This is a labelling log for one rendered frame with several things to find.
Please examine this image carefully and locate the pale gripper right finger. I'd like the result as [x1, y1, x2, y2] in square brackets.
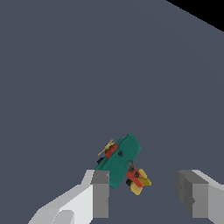
[174, 169, 224, 224]

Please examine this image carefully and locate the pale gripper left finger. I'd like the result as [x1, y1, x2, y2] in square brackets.
[28, 169, 110, 224]

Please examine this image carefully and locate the toy biplane green wing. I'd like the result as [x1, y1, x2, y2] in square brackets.
[94, 133, 152, 196]

